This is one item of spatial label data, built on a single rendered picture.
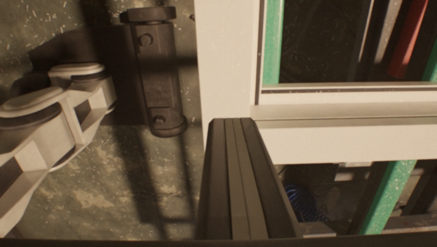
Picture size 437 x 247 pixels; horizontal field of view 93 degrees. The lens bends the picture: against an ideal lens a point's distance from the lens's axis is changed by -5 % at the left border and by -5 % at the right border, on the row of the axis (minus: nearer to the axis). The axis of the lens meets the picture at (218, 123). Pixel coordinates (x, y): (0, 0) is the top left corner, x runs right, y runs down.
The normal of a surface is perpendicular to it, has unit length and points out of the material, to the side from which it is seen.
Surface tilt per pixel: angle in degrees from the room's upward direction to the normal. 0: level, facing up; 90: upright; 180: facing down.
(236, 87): 0
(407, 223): 90
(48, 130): 86
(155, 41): 0
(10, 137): 90
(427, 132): 0
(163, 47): 45
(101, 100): 13
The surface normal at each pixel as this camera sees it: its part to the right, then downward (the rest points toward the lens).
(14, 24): 0.00, 0.47
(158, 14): 0.51, 0.43
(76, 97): 0.99, 0.03
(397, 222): -0.05, -0.88
